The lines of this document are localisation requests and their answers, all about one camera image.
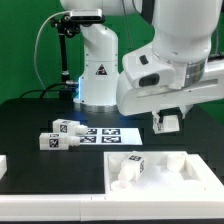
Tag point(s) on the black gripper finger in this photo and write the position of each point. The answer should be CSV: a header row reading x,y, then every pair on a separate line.
x,y
160,116
184,110

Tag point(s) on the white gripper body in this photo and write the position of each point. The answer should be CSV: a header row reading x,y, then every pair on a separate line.
x,y
150,84

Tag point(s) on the white square tabletop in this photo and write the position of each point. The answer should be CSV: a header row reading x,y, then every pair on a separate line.
x,y
165,171

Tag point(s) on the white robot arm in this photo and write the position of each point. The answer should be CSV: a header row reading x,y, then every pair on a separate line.
x,y
183,30

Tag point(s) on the white sheet with tags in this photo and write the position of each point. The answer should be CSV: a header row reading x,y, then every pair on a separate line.
x,y
111,136

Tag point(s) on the white U-shaped obstacle fence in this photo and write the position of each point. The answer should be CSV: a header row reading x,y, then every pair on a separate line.
x,y
114,206

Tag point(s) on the silver depth camera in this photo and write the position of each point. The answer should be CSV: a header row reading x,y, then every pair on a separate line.
x,y
86,15

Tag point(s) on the black camera stand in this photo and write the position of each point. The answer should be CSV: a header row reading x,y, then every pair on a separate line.
x,y
66,28

